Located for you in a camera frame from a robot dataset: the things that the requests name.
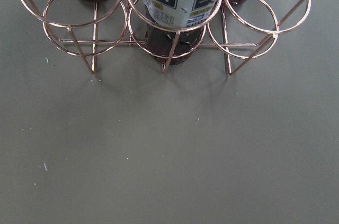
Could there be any tea bottle front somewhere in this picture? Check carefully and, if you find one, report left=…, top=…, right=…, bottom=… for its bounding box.
left=143, top=0, right=217, bottom=65

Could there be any copper wire bottle rack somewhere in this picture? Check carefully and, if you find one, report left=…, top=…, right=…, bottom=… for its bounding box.
left=20, top=0, right=311, bottom=76

